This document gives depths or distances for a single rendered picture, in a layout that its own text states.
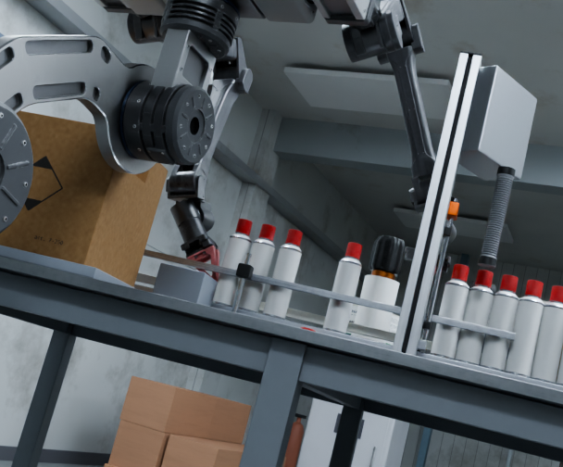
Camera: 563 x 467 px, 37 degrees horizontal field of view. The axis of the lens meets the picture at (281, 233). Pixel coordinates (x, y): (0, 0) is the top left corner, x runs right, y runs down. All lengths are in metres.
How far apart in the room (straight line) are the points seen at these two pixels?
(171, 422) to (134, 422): 0.23
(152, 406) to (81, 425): 0.86
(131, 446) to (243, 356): 3.66
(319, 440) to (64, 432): 1.73
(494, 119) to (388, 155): 5.05
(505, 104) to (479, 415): 0.71
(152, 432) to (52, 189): 3.47
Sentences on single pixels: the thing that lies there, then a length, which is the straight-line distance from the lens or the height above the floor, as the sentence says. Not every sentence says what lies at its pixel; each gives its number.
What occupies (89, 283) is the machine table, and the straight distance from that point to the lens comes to 1.48.
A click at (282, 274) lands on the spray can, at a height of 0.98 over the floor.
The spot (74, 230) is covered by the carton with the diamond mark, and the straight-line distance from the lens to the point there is 1.57.
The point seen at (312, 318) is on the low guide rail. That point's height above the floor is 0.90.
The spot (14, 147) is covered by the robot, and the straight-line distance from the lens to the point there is 1.09.
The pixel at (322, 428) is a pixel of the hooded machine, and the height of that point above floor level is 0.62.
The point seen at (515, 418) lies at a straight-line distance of 1.38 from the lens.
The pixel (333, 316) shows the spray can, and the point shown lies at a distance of 1.81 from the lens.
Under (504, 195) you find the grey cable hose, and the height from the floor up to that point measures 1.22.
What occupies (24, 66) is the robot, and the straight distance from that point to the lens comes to 1.31.
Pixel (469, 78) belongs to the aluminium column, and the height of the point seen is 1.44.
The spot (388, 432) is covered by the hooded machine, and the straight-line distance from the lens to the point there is 5.87.
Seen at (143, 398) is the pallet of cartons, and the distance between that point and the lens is 5.03.
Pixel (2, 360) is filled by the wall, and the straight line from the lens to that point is 4.98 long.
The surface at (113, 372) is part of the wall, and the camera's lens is 5.87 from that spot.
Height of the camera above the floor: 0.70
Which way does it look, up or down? 11 degrees up
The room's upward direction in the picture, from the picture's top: 15 degrees clockwise
